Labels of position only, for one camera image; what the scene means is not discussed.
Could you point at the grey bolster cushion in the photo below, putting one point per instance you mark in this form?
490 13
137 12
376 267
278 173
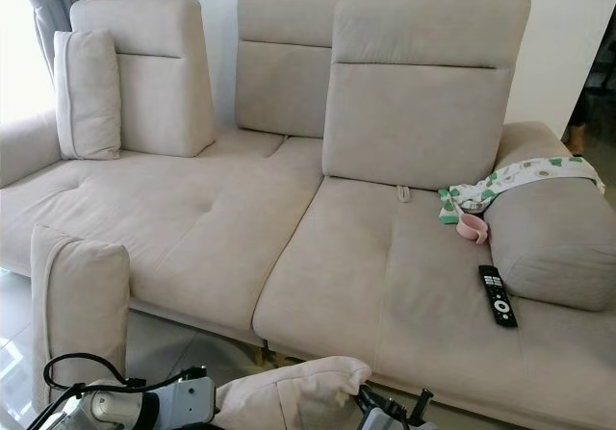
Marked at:
553 247

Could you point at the narrow beige sofa backrest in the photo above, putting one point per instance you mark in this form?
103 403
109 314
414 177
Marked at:
159 76

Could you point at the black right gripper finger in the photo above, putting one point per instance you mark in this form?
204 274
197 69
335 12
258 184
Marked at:
425 401

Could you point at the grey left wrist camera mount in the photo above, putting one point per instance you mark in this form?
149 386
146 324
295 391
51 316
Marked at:
183 401

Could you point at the beige fabric sofa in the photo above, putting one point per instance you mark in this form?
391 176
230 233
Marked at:
221 223

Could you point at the beige boxy pillow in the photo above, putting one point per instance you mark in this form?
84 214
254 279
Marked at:
87 98
82 319

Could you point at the beige pillow with pointed corners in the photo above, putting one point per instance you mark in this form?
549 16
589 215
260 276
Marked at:
289 399

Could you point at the wide beige sofa backrest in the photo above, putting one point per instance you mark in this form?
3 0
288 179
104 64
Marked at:
423 108

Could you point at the white green patterned cloth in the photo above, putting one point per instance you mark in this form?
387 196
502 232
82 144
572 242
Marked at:
525 175

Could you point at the black remote control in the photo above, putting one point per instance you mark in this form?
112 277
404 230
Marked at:
498 296

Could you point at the pink plastic item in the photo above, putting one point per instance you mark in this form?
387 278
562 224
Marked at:
473 228

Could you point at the dark wooden furniture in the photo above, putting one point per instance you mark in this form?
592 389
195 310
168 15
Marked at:
597 108

